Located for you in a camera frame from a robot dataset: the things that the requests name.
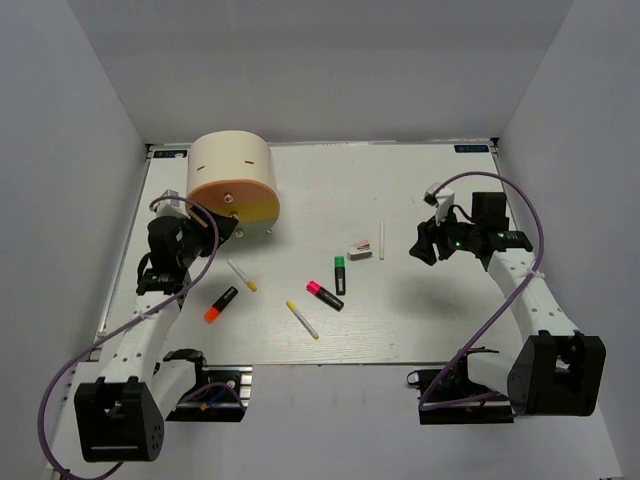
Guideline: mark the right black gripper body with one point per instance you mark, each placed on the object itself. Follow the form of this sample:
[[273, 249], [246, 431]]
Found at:
[[454, 235]]

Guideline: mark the thin white pencil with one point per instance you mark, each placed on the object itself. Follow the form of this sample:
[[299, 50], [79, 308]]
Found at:
[[381, 247]]

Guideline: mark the orange cap black highlighter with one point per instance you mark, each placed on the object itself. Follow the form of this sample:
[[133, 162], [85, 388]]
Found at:
[[220, 304]]

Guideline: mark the orange top drawer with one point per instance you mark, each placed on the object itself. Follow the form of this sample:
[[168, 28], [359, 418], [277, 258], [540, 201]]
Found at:
[[231, 192]]

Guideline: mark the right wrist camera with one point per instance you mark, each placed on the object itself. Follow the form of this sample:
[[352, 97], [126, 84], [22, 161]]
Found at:
[[441, 199]]

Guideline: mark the green cap black highlighter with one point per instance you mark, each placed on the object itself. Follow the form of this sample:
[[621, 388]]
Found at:
[[340, 275]]

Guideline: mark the white pen yellow cap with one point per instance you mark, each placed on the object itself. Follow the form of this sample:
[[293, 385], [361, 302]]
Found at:
[[241, 275], [302, 320]]

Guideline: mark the cream cylindrical drawer organizer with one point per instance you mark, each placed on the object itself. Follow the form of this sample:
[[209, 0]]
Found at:
[[230, 155]]

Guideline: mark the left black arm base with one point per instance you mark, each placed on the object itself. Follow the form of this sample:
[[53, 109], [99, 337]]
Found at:
[[215, 394]]

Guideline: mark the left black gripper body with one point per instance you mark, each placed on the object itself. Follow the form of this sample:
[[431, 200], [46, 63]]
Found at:
[[198, 241]]

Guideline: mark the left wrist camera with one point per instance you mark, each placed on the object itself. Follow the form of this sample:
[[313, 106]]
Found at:
[[167, 202]]

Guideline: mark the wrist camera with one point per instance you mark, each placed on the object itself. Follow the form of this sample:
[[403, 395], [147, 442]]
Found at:
[[441, 199], [167, 202]]

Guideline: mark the white pink eraser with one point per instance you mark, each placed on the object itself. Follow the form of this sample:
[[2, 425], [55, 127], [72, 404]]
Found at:
[[359, 250]]

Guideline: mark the grey-green bottom drawer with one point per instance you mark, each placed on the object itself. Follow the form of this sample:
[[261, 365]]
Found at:
[[253, 228]]

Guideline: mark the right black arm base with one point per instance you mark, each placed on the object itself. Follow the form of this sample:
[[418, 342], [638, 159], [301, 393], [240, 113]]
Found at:
[[473, 393]]

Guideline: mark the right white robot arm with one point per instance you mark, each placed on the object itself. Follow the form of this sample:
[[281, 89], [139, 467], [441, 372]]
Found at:
[[558, 369]]

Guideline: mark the pink cap black highlighter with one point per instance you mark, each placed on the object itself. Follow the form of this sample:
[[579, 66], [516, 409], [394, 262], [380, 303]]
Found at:
[[324, 296]]

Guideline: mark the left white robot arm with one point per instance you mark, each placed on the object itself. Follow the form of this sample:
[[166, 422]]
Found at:
[[121, 415]]

